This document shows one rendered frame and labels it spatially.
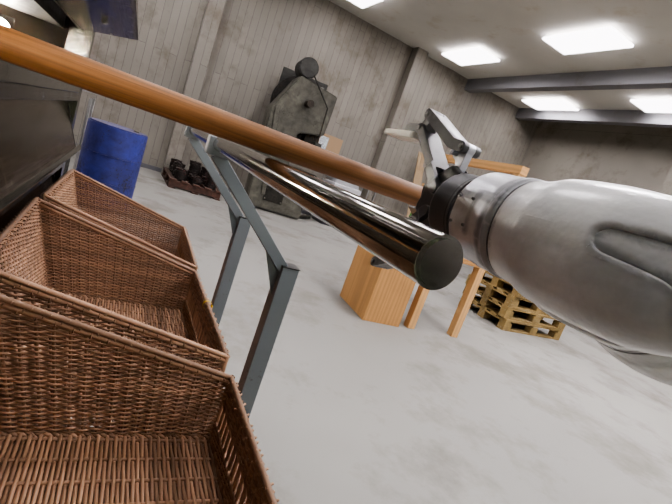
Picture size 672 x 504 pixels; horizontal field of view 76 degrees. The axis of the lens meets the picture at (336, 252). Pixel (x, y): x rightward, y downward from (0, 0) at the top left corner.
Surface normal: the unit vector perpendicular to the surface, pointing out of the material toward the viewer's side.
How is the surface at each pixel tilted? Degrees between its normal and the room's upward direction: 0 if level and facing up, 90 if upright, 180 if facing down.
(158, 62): 90
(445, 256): 90
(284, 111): 90
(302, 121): 90
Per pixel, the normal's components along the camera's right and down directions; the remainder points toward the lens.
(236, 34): 0.40, 0.30
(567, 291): -0.87, 0.32
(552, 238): -0.84, -0.22
